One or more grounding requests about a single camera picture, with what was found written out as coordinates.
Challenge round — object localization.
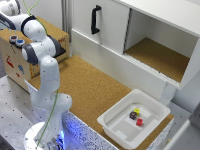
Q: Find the white sliding door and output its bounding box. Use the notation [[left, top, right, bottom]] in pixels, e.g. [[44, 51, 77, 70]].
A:
[[72, 0, 131, 56]]

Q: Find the yellow block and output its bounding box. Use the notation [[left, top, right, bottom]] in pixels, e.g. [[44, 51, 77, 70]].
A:
[[133, 108, 141, 116]]

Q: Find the white cabinet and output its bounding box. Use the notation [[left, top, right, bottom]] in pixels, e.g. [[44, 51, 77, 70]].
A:
[[70, 0, 200, 108]]

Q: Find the red button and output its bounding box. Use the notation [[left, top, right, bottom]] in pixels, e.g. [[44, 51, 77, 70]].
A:
[[9, 34, 19, 44]]

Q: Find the black door handle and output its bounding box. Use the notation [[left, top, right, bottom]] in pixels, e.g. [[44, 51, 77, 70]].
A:
[[90, 4, 102, 36]]

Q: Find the green cable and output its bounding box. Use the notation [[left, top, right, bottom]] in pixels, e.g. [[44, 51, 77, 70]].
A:
[[22, 0, 61, 149]]

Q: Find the purple block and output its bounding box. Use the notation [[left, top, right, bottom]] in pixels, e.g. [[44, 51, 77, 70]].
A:
[[129, 111, 138, 121]]

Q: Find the pink block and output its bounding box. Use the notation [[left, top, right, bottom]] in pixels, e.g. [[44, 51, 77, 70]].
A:
[[135, 118, 145, 127]]

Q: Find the blue button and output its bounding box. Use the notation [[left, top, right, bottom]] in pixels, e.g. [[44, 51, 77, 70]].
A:
[[15, 38, 26, 48]]

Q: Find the white plastic box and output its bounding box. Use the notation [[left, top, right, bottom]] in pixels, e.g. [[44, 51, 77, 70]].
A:
[[96, 88, 172, 150]]

